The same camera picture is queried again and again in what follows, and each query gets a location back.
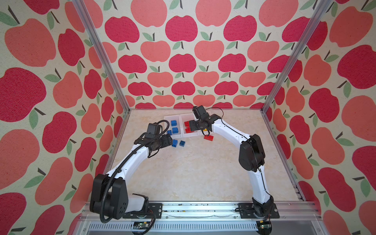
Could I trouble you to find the aluminium front frame rail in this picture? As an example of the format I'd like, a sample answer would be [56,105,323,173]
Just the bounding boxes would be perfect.
[72,201,329,235]

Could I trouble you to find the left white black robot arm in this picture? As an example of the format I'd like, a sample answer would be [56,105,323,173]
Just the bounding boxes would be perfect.
[90,134,173,223]

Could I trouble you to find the left aluminium corner post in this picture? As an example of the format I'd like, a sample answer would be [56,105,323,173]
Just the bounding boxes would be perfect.
[72,0,131,115]

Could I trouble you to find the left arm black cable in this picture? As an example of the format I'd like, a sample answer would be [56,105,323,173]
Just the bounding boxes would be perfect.
[99,119,170,235]

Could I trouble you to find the right aluminium corner post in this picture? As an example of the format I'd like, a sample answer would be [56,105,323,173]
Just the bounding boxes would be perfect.
[261,0,333,115]

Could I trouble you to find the aluminium corner post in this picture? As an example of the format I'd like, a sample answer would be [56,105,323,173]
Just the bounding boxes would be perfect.
[261,0,333,115]
[72,0,131,115]

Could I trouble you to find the red long lego brick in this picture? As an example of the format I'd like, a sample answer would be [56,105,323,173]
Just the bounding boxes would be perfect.
[204,135,214,142]

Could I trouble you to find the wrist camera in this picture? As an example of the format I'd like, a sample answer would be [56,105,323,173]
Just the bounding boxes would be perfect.
[145,123,162,139]
[193,105,209,120]

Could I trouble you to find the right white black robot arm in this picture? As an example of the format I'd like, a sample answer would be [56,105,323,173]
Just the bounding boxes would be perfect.
[189,110,274,218]

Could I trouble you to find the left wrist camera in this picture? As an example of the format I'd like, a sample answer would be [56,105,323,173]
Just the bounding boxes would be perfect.
[145,123,162,139]

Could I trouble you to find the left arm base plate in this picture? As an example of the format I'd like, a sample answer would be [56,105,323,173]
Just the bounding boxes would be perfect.
[124,203,163,219]

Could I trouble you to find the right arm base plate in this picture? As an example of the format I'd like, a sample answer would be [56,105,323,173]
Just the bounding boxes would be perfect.
[235,203,280,220]

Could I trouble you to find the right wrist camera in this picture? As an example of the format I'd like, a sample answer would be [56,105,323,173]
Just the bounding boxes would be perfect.
[193,105,209,120]

